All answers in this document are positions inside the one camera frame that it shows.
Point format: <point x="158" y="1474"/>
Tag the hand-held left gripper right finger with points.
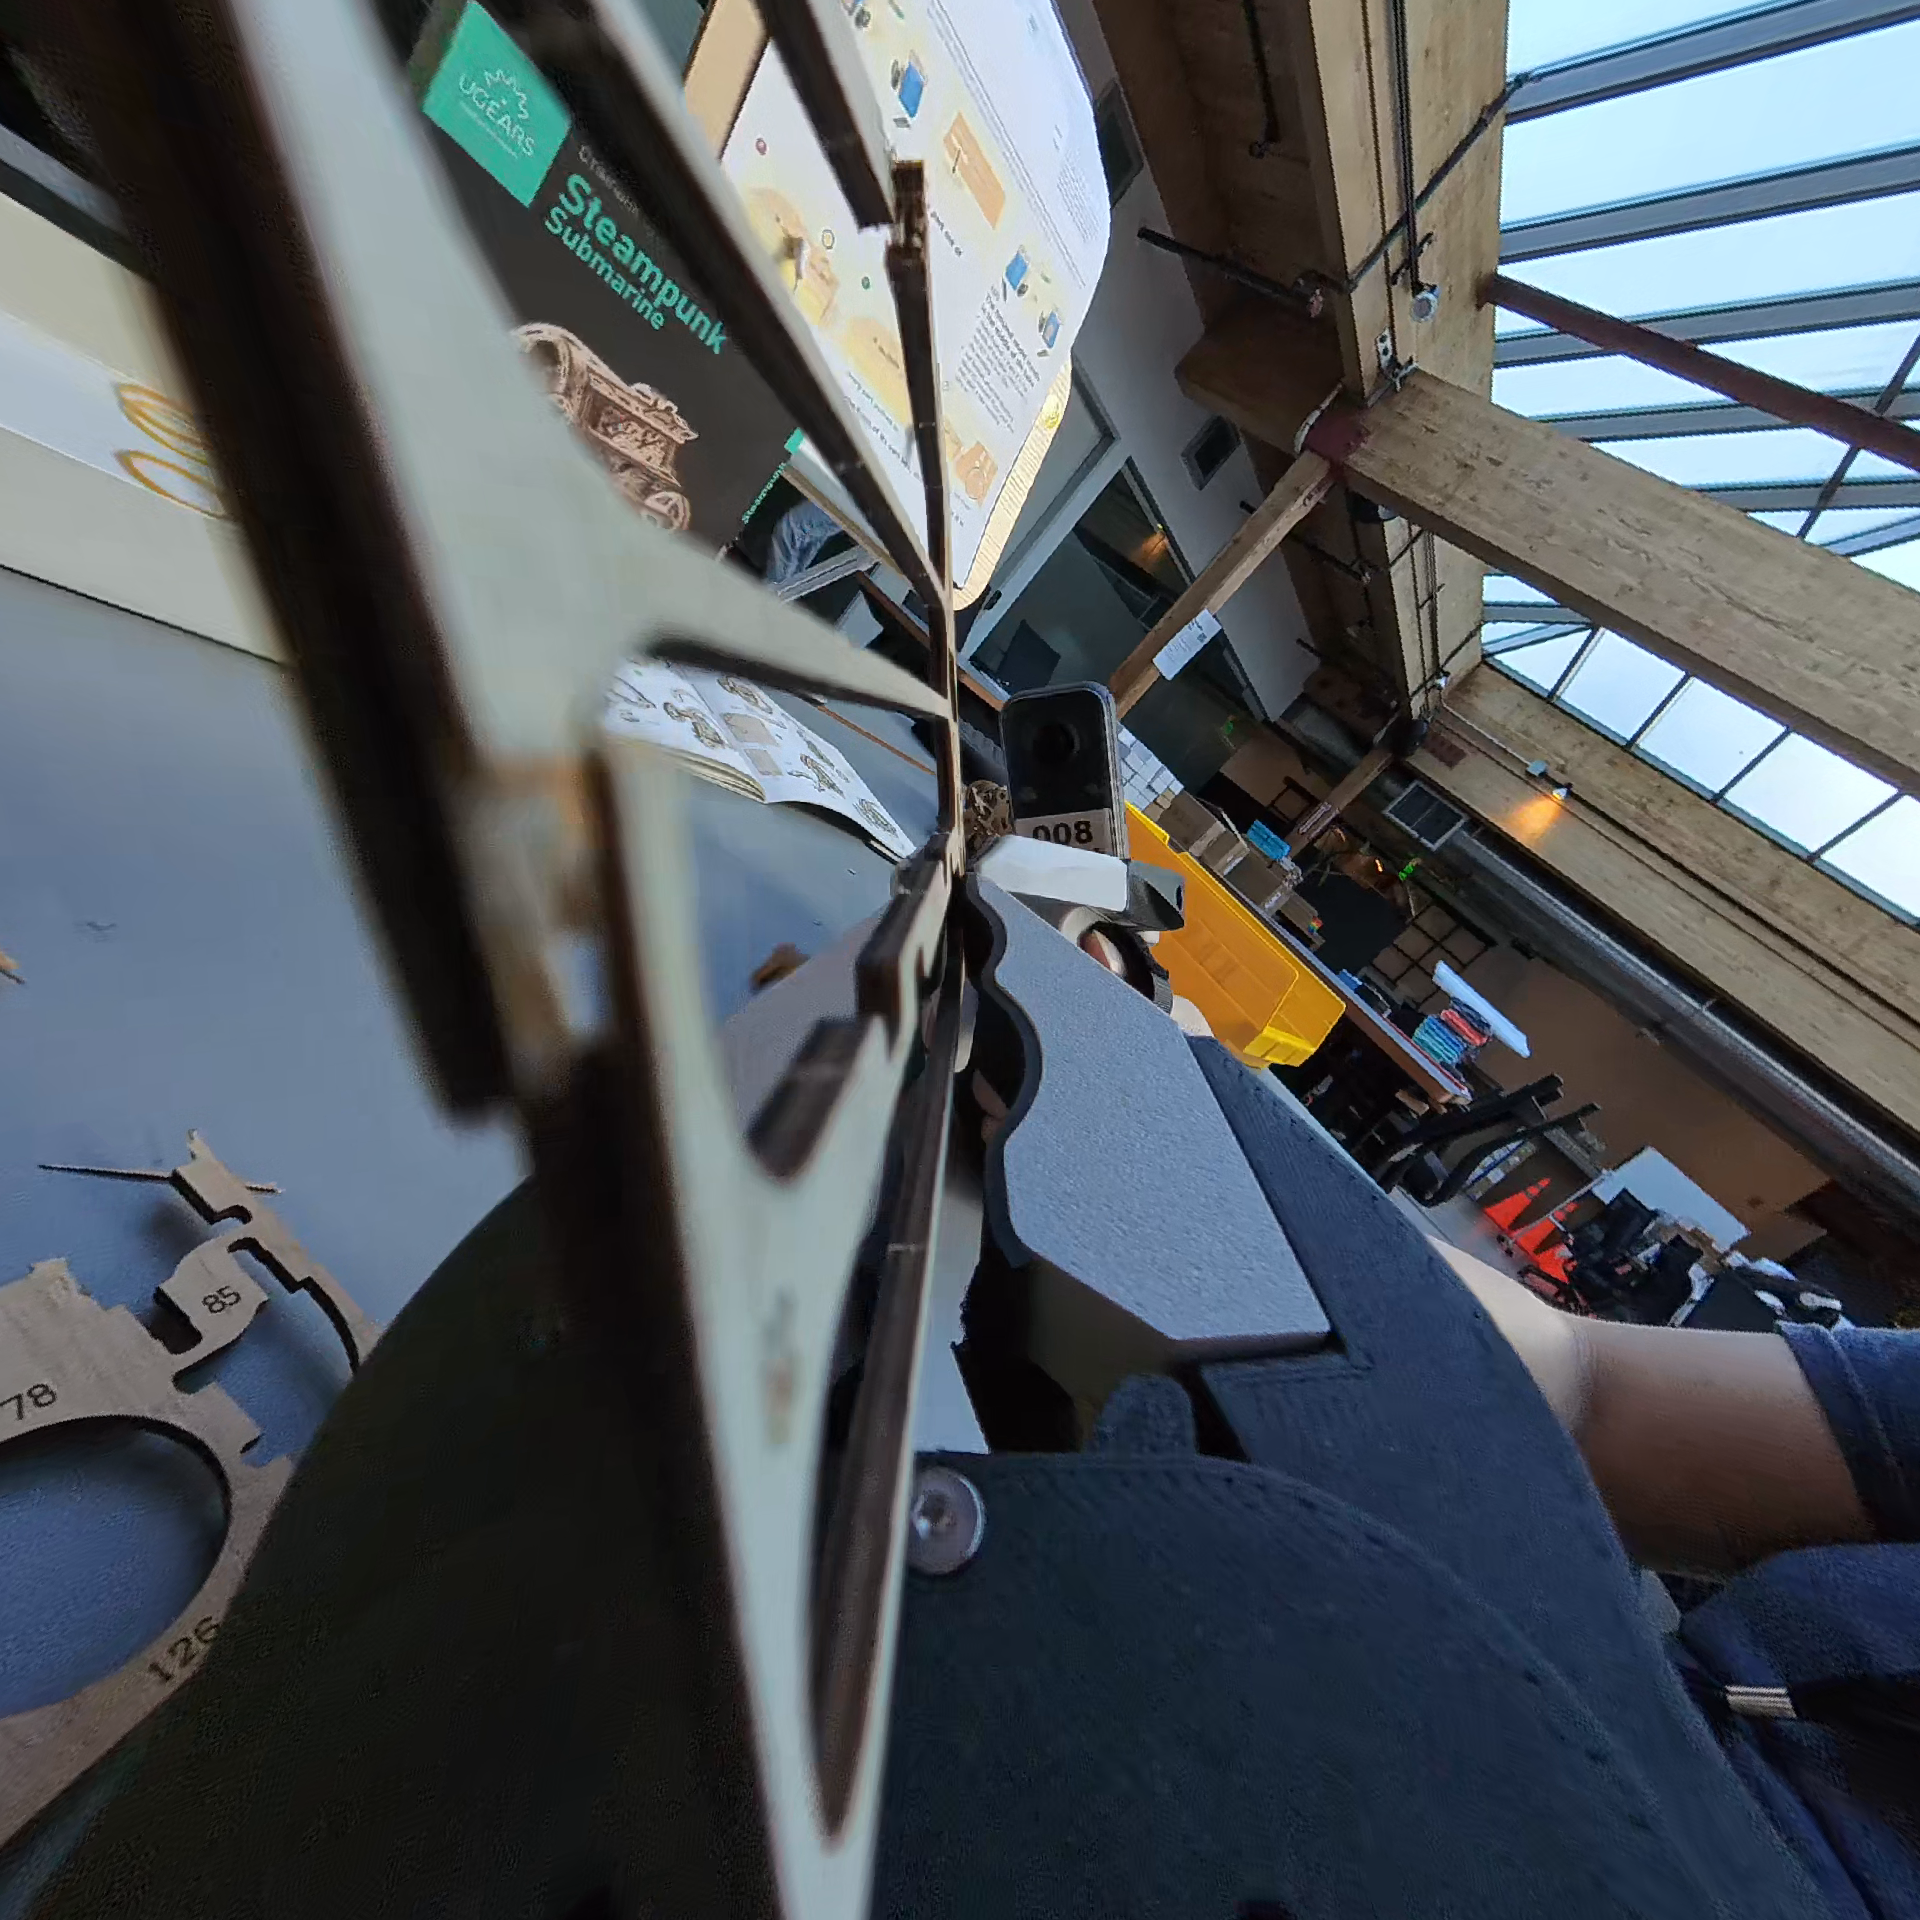
<point x="1155" y="1171"/>

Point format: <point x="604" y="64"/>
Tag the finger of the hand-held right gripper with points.
<point x="1080" y="885"/>

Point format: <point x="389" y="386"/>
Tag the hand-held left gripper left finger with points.
<point x="809" y="984"/>

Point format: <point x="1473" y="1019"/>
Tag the wooden model parts sheet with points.
<point x="450" y="524"/>

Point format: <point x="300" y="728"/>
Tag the person's right forearm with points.
<point x="1664" y="1412"/>

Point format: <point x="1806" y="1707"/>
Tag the black model kit box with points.
<point x="644" y="271"/>

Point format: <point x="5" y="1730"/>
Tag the person's right hand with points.
<point x="1118" y="957"/>

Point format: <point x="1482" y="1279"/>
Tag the yellow plastic bin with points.
<point x="1229" y="944"/>

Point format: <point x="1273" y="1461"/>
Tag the paper notice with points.
<point x="1188" y="645"/>

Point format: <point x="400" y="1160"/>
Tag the instruction booklet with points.
<point x="750" y="734"/>

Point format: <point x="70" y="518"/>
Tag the long work table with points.
<point x="1380" y="1036"/>

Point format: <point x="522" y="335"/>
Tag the stack of coloured books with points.
<point x="1451" y="1032"/>

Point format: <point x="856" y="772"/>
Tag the black office chair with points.
<point x="1484" y="1125"/>

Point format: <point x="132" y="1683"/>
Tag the orange traffic cone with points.
<point x="1530" y="1223"/>

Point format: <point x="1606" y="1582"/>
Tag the monitor showing instructions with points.
<point x="1019" y="181"/>

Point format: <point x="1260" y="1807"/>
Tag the empty wooden cutout sheet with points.
<point x="105" y="1349"/>

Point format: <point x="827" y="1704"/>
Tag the person's navy shirt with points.
<point x="1814" y="1724"/>

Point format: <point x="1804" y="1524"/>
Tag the white cardboard tray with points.
<point x="44" y="390"/>

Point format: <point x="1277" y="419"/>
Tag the wall lamp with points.
<point x="1532" y="810"/>

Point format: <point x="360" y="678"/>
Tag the grey duct pipe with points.
<point x="1681" y="990"/>

